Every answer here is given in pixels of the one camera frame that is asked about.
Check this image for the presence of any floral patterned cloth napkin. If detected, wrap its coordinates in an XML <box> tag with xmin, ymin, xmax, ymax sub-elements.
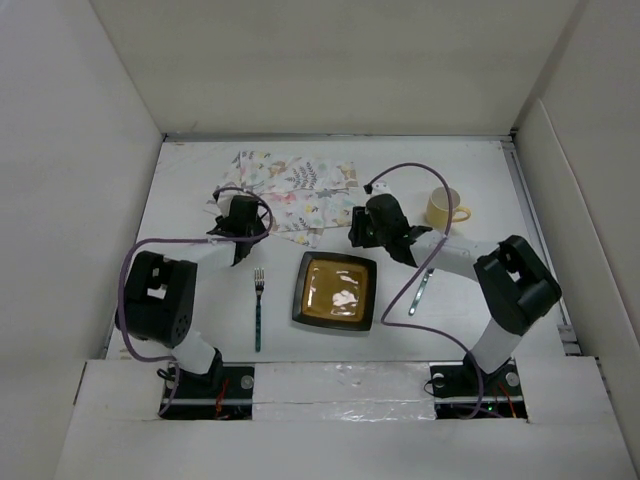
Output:
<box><xmin>222</xmin><ymin>150</ymin><xmax>364</xmax><ymax>248</ymax></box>

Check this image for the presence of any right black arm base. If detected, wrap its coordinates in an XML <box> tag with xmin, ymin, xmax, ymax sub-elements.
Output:
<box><xmin>423</xmin><ymin>358</ymin><xmax>528</xmax><ymax>420</ymax></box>

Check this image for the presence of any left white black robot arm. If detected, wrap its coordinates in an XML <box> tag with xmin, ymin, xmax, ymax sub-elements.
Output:
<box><xmin>115</xmin><ymin>193</ymin><xmax>273</xmax><ymax>397</ymax></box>

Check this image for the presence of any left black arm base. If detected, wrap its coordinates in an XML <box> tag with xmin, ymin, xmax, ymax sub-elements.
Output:
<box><xmin>156</xmin><ymin>353</ymin><xmax>255</xmax><ymax>421</ymax></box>

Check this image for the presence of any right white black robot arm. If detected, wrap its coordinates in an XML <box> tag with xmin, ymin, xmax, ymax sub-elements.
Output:
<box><xmin>348</xmin><ymin>193</ymin><xmax>562</xmax><ymax>394</ymax></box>

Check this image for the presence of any square black brown plate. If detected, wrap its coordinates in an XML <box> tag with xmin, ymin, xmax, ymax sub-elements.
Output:
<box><xmin>292</xmin><ymin>251</ymin><xmax>377</xmax><ymax>332</ymax></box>

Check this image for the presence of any silver table knife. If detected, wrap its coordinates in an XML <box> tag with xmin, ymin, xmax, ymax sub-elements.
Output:
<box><xmin>408</xmin><ymin>268</ymin><xmax>434</xmax><ymax>316</ymax></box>

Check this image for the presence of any yellow ceramic mug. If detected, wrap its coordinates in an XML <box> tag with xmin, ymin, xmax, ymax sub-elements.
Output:
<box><xmin>425</xmin><ymin>187</ymin><xmax>472</xmax><ymax>230</ymax></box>

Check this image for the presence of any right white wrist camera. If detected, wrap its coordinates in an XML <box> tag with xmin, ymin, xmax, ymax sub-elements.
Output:
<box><xmin>363</xmin><ymin>181</ymin><xmax>391</xmax><ymax>197</ymax></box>

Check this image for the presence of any fork with teal handle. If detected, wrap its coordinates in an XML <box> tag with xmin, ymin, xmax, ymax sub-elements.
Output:
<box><xmin>254</xmin><ymin>268</ymin><xmax>265</xmax><ymax>352</ymax></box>

